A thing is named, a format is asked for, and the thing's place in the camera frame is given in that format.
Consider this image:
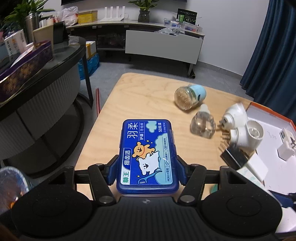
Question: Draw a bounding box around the blue plastic bag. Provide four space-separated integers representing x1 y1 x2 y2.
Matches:
78 53 100 80

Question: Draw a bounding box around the white cube USB charger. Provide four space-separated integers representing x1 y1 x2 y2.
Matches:
243 152 268 182

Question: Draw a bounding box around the white plug adapter rear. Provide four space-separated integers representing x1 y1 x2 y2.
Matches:
219 102 248 131

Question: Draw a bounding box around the white TV console cabinet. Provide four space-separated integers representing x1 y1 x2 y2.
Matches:
67 20 205 79

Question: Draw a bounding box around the white wifi router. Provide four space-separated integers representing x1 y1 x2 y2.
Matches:
100 6 125 22

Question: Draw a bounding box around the yellow box on console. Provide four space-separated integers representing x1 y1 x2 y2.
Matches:
77 10 98 24

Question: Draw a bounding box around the black USB charger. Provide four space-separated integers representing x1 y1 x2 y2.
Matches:
219 142 248 170

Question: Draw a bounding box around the light blue toothpick jar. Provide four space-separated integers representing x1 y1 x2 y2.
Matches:
174 84 207 111

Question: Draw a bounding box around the clear liquid refill bottle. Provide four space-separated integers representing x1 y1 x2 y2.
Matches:
190 104 216 139

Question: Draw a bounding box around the white plug adapter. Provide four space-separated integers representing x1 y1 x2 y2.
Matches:
228 120 264 153
219 102 248 131

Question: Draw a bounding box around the small white plug charger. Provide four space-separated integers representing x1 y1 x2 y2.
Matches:
277 141 295 161

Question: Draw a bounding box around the dark blue curtain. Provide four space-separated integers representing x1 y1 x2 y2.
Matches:
240 1 296 121

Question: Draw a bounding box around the white plug adapter front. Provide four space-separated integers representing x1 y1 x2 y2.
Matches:
228 120 264 153

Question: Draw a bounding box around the white plastic bag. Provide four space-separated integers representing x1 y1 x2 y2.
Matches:
56 6 78 27

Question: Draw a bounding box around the wall television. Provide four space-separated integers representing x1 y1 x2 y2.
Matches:
60 0 188 6

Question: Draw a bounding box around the potted plant on side table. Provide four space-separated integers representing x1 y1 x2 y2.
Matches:
3 1 55 42

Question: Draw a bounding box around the purple patterned box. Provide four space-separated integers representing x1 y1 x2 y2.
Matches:
1 40 53 103

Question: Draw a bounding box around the white yellow cardboard box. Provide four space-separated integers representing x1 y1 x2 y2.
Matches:
86 41 96 60

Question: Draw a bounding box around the blue floss pick box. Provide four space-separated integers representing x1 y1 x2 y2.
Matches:
116 119 179 195

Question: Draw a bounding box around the black green display box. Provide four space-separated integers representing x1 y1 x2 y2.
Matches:
176 9 198 25

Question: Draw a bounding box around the white UGREEN adapter box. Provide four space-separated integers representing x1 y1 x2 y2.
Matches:
280 128 295 146

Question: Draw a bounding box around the potted plant on console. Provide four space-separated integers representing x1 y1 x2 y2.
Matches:
128 0 159 23

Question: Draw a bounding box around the dark glass side table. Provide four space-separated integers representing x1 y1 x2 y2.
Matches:
1 37 93 178

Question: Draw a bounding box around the orange white cardboard box lid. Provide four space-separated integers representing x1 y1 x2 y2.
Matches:
246 102 295 194

